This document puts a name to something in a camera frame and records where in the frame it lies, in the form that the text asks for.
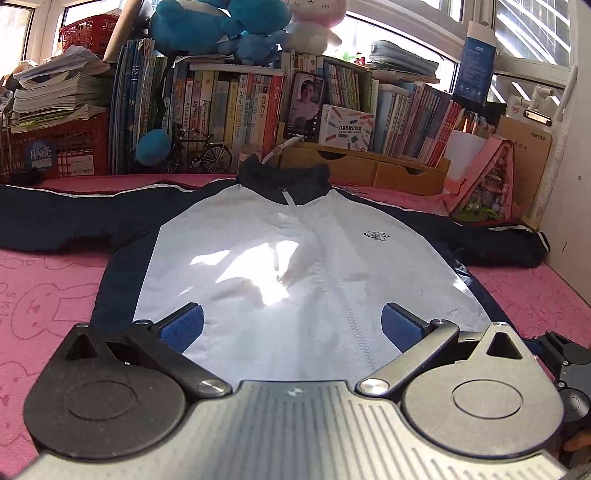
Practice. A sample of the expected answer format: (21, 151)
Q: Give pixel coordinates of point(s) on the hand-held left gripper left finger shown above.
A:
(182, 325)

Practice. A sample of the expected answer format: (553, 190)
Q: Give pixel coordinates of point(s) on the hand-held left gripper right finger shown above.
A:
(401, 325)

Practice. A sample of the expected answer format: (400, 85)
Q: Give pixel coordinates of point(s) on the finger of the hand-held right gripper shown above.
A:
(563, 353)

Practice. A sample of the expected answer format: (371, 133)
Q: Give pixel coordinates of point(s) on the navy and white jacket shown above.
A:
(295, 258)

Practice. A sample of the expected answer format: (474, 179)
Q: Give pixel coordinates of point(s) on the wooden desk organizer with drawers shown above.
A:
(369, 168)

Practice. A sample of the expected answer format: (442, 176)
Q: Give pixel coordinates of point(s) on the pink triangular toy house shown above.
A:
(485, 184)

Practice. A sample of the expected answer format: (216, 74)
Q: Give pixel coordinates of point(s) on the black model bicycle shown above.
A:
(217, 159)

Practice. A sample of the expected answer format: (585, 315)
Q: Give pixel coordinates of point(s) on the blue plush ball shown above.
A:
(153, 147)

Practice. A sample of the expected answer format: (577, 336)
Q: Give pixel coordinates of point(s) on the wooden clipboard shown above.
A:
(526, 166)

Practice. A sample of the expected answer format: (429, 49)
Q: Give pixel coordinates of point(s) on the white paper sheet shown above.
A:
(464, 143)

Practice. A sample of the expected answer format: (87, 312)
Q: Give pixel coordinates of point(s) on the row of thin red blue books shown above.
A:
(415, 124)

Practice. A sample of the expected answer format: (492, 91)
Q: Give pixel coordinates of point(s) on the white label printer box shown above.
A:
(346, 127)

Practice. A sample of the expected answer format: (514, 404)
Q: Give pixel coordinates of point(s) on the red plastic crate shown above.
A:
(69, 147)

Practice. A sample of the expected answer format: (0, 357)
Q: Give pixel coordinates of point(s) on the small black case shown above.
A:
(27, 177)

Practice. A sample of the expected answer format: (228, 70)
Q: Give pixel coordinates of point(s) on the row of thick children's books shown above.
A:
(217, 106)

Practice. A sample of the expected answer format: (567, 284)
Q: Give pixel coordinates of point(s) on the black smartphone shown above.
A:
(304, 106)

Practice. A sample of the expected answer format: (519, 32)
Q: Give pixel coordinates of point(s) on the row of green spined books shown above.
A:
(346, 83)

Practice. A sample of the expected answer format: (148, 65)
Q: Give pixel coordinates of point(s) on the folded light blue cloth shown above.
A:
(401, 62)

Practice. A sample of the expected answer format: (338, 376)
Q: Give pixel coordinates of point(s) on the stack of paper workbooks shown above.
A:
(60, 92)

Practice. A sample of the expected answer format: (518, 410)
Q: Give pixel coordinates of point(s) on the blue paper carton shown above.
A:
(475, 64)

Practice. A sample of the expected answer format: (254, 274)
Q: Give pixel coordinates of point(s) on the small red plastic basket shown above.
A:
(90, 32)

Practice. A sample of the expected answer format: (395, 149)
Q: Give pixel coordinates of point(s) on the blue cat plush toy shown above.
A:
(258, 27)

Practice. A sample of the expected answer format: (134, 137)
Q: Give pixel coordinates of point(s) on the pink white rabbit plush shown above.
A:
(314, 23)

